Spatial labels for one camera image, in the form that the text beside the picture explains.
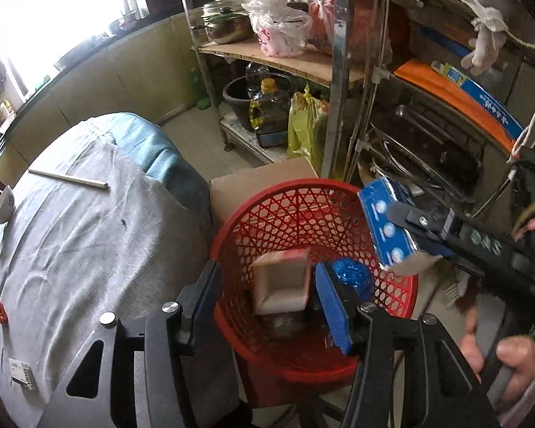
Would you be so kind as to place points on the black bucket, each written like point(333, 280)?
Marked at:
point(235, 102)

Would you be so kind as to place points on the metal storage rack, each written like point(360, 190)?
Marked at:
point(341, 53)

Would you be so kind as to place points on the white glove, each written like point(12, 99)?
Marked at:
point(488, 31)

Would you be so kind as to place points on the orange board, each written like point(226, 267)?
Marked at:
point(428, 81)

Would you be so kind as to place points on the red plastic bag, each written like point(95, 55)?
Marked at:
point(320, 26)

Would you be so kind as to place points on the cooking oil bottle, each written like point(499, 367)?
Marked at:
point(269, 116)

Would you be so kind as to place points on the thin white stick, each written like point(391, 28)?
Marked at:
point(69, 178)

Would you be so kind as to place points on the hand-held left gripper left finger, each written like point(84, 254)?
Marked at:
point(208, 287)

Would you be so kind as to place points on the grey tablecloth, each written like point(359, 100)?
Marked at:
point(71, 240)

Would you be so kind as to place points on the blue and yellow flat box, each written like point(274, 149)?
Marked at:
point(486, 103)

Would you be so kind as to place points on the white bowl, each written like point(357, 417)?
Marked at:
point(2, 205)

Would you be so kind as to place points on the dark wrapper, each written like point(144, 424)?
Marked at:
point(287, 324)

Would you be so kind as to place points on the yellow plastic bag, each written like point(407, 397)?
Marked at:
point(305, 133)

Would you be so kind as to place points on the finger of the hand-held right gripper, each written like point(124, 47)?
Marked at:
point(421, 223)

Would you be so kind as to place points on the clear plastic bottle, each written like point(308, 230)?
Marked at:
point(256, 71)

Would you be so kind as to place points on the person's right hand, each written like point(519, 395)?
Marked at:
point(517, 361)

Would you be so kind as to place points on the blue box with white circles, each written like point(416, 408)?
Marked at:
point(383, 214)

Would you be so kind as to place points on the green bottle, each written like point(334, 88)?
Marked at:
point(199, 93)

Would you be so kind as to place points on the blue plastic bag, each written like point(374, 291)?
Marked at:
point(352, 274)

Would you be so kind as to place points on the white and pink plastic bag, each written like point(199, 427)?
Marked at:
point(276, 35)

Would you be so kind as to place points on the small orange item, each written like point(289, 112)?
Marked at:
point(0, 314)

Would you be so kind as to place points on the steel pot with glass lid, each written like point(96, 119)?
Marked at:
point(225, 26)

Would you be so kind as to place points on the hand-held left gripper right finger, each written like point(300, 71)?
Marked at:
point(332, 307)

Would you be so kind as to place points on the red plastic basket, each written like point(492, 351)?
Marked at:
point(272, 214)

